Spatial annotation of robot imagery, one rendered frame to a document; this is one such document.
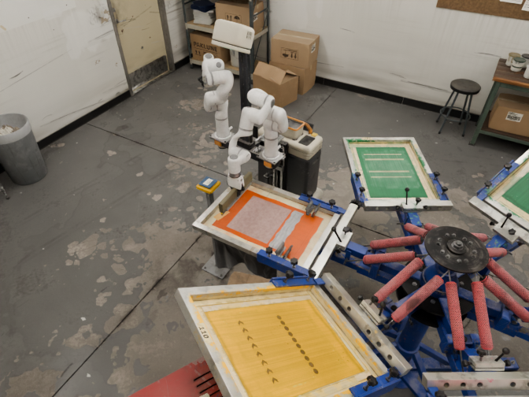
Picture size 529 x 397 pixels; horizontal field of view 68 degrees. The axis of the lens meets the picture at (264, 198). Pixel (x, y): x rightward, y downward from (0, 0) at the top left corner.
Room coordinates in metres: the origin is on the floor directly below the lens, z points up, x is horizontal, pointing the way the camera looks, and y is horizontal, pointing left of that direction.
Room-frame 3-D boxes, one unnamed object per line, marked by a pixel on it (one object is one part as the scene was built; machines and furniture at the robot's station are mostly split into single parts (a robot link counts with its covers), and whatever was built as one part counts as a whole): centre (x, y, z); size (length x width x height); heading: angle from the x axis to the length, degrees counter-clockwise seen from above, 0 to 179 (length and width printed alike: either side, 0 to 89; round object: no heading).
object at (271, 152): (2.26, -0.05, 1.21); 0.16 x 0.13 x 0.15; 145
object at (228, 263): (1.62, 0.13, 0.74); 0.46 x 0.04 x 0.42; 60
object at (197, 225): (1.77, -0.03, 0.97); 0.79 x 0.58 x 0.04; 60
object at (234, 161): (1.92, 0.15, 1.34); 0.15 x 0.10 x 0.11; 147
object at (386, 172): (2.15, -0.94, 1.05); 1.08 x 0.61 x 0.23; 0
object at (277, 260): (1.41, -0.10, 0.98); 0.30 x 0.05 x 0.07; 60
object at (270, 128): (2.24, -0.05, 1.37); 0.13 x 0.10 x 0.16; 57
